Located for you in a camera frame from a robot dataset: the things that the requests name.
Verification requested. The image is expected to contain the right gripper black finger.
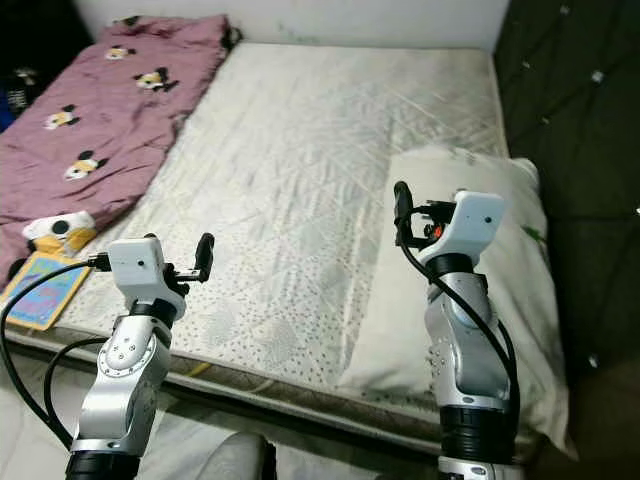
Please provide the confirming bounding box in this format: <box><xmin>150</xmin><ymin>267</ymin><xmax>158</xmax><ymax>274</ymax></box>
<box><xmin>392</xmin><ymin>180</ymin><xmax>414</xmax><ymax>247</ymax></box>

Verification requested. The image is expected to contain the white lettered pillow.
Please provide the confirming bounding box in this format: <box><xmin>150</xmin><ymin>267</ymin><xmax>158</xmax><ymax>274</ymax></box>
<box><xmin>335</xmin><ymin>145</ymin><xmax>576</xmax><ymax>461</ymax></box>

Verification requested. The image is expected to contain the yellow blue children's book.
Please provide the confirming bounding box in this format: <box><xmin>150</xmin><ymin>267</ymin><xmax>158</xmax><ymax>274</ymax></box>
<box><xmin>0</xmin><ymin>252</ymin><xmax>93</xmax><ymax>333</ymax></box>

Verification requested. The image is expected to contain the purple cartoon mouse blanket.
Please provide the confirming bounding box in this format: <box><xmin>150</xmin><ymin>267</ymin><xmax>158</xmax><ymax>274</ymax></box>
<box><xmin>0</xmin><ymin>15</ymin><xmax>231</xmax><ymax>296</ymax></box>

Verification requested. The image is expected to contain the cream quilted mattress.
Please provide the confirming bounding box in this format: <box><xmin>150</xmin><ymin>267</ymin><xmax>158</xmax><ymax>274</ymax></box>
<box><xmin>0</xmin><ymin>42</ymin><xmax>576</xmax><ymax>451</ymax></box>

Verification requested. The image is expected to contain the black tufted headboard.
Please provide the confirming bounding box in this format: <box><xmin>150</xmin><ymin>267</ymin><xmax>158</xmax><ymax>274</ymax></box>
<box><xmin>493</xmin><ymin>0</ymin><xmax>640</xmax><ymax>401</ymax></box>

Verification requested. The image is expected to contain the silver left robot leg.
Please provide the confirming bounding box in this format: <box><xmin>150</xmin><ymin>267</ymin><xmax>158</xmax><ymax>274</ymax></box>
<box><xmin>215</xmin><ymin>432</ymin><xmax>276</xmax><ymax>480</ymax></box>

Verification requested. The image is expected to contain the black bag with white print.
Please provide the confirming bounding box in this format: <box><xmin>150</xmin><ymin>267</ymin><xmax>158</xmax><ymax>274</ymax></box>
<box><xmin>8</xmin><ymin>65</ymin><xmax>41</xmax><ymax>113</ymax></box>

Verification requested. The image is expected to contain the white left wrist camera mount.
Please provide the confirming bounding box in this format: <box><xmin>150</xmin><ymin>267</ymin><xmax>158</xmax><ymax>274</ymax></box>
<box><xmin>108</xmin><ymin>237</ymin><xmax>173</xmax><ymax>303</ymax></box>

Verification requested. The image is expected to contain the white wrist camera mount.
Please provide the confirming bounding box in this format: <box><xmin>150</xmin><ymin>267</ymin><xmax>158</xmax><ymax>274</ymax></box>
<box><xmin>435</xmin><ymin>190</ymin><xmax>506</xmax><ymax>263</ymax></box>
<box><xmin>108</xmin><ymin>237</ymin><xmax>173</xmax><ymax>303</ymax></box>

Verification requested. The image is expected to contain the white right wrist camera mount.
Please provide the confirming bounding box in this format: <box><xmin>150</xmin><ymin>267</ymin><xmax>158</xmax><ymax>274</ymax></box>
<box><xmin>435</xmin><ymin>190</ymin><xmax>506</xmax><ymax>263</ymax></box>

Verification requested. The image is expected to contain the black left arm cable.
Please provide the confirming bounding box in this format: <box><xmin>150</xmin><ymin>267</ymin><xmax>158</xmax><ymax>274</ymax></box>
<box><xmin>0</xmin><ymin>256</ymin><xmax>111</xmax><ymax>451</ymax></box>

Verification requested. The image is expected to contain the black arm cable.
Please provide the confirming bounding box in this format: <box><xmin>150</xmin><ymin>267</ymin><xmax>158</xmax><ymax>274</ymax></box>
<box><xmin>398</xmin><ymin>205</ymin><xmax>523</xmax><ymax>421</ymax></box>
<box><xmin>0</xmin><ymin>256</ymin><xmax>111</xmax><ymax>451</ymax></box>

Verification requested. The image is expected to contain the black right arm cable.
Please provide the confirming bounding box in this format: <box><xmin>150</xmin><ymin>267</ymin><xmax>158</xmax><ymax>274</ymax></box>
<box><xmin>398</xmin><ymin>205</ymin><xmax>523</xmax><ymax>421</ymax></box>

